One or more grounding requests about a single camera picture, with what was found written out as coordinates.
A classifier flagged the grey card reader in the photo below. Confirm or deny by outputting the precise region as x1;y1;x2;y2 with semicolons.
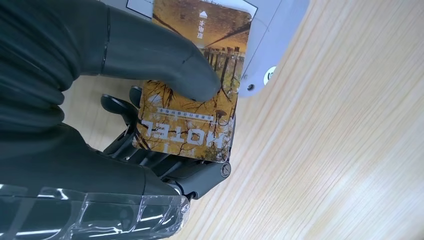
99;0;311;99

